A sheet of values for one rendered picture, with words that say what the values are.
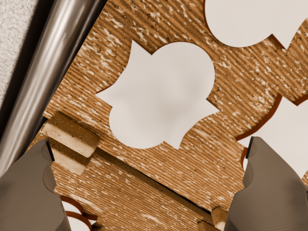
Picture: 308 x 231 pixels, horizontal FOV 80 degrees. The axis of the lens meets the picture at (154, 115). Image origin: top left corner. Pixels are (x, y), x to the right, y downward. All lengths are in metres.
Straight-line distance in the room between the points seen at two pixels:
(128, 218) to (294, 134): 0.27
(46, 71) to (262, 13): 0.22
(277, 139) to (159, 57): 0.17
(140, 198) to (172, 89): 0.18
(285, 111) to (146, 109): 0.15
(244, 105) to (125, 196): 0.21
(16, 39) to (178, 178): 0.26
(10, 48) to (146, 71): 0.15
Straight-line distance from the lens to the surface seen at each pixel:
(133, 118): 0.21
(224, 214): 0.34
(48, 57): 0.24
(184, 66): 0.19
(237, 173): 0.29
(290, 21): 0.22
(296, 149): 0.29
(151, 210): 0.33
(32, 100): 0.27
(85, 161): 0.25
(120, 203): 0.32
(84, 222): 0.34
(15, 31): 0.26
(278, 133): 0.26
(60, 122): 0.23
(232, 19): 0.19
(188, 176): 0.28
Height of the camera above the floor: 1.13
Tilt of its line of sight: 62 degrees down
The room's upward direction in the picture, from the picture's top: 180 degrees counter-clockwise
